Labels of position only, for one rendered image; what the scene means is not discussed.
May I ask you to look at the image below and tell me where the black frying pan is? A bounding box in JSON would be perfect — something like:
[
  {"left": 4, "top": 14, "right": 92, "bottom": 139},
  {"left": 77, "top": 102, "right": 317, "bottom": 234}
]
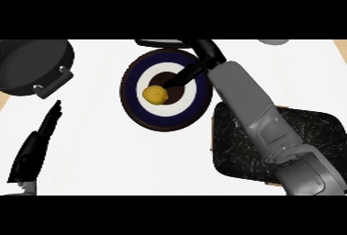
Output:
[{"left": 0, "top": 39, "right": 76, "bottom": 100}]

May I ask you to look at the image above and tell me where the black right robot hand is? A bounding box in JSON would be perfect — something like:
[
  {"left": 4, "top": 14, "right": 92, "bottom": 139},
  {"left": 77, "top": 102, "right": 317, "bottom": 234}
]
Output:
[{"left": 160, "top": 39, "right": 228, "bottom": 90}]

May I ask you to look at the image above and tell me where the yellow lemon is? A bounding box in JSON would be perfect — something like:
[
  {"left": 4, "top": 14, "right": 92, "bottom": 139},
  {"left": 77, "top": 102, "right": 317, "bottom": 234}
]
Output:
[{"left": 141, "top": 84, "right": 172, "bottom": 106}]

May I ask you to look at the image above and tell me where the black speckled tray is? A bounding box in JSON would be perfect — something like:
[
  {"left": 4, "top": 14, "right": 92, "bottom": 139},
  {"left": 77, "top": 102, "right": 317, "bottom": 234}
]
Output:
[{"left": 210, "top": 101, "right": 347, "bottom": 186}]

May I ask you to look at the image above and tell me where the blue and white ringed plate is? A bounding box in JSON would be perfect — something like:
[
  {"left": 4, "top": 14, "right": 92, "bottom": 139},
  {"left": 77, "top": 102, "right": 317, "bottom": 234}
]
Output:
[{"left": 119, "top": 48, "right": 215, "bottom": 133}]

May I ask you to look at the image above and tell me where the grey round object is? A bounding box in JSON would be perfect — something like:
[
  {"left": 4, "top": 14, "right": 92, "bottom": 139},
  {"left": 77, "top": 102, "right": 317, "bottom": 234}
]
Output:
[{"left": 256, "top": 39, "right": 292, "bottom": 47}]

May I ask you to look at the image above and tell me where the black rimmed object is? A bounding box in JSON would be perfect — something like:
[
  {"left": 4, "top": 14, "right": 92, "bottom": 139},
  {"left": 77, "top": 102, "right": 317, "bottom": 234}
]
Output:
[{"left": 134, "top": 39, "right": 196, "bottom": 49}]

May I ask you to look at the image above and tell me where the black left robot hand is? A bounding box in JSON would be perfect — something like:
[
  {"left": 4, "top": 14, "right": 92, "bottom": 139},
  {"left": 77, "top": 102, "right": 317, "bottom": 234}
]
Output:
[{"left": 7, "top": 99, "right": 64, "bottom": 184}]

